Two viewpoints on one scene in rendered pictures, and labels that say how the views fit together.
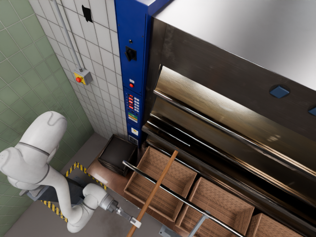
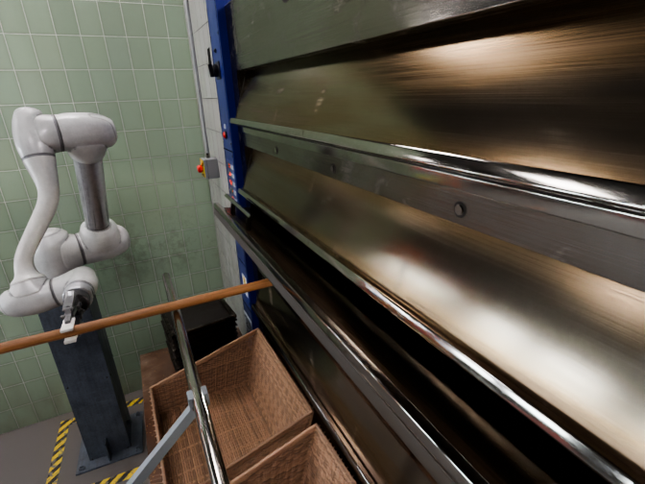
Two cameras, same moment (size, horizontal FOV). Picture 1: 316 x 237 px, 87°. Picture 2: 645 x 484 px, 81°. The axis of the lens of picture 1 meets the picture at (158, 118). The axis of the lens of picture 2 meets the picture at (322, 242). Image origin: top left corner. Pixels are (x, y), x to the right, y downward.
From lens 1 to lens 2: 1.40 m
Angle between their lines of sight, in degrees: 50
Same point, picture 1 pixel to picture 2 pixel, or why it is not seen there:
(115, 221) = not seen: outside the picture
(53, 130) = (86, 119)
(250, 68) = not seen: outside the picture
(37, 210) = (39, 435)
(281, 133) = (326, 81)
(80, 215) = (28, 277)
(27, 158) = (38, 118)
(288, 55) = not seen: outside the picture
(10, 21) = (167, 95)
